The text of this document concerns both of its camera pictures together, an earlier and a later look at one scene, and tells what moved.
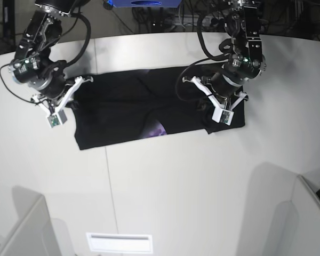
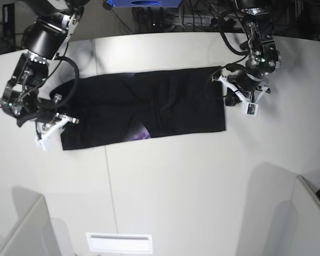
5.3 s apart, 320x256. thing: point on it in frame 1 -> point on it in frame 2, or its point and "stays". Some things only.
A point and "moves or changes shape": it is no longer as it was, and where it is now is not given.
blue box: (146, 3) stays
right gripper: (222, 86) -> (249, 82)
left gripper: (55, 87) -> (46, 112)
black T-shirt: (119, 108) moves or changes shape
